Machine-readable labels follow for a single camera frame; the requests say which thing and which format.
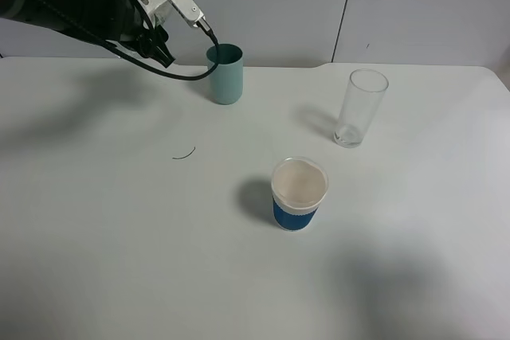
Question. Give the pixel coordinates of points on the teal green cup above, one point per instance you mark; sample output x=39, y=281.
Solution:
x=226, y=81

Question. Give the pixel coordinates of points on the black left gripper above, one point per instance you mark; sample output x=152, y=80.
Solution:
x=122, y=22

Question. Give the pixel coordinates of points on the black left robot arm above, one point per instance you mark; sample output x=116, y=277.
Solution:
x=62, y=16

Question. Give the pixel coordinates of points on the white paper cup blue sleeve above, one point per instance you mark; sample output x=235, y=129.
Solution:
x=298, y=186

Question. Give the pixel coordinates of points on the tall clear drinking glass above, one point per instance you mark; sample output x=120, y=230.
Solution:
x=365, y=91

